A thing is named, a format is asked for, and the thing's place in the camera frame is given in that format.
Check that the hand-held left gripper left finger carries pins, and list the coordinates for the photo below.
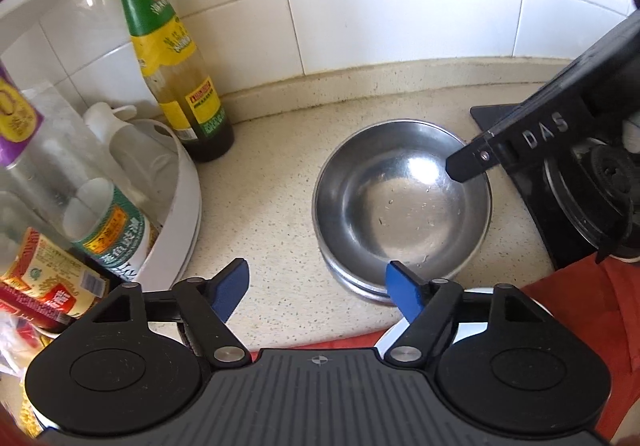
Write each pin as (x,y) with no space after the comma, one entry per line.
(232,288)

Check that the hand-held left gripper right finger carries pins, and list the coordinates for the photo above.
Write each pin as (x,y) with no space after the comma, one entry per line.
(405,291)

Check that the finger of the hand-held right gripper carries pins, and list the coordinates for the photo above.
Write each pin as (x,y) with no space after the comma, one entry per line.
(467,161)

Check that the plain white plate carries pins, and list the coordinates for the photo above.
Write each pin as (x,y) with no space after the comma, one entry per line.
(475,327)

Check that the black gas stove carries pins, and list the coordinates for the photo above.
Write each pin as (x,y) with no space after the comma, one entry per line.
(530,186)

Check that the white turntable tray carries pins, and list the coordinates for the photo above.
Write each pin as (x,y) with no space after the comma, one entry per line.
(185,206)

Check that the small white pepper bottle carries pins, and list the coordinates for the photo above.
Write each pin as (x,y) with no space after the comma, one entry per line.
(110,231)

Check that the yellow cap clear bottle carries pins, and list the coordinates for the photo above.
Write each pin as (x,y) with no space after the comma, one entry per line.
(45,276)

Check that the red cloth mat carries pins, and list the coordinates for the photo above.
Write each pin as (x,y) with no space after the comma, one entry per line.
(600,316)

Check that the red label sauce bottle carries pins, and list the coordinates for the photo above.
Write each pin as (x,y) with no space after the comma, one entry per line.
(25,311)

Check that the clear plastic bag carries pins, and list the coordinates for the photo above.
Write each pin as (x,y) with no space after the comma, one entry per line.
(20,351)

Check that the green yellow label bottle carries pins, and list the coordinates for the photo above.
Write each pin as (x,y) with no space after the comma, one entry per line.
(170,56)

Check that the purple label glass bottle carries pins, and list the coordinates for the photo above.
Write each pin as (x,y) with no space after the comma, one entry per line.
(15,116)

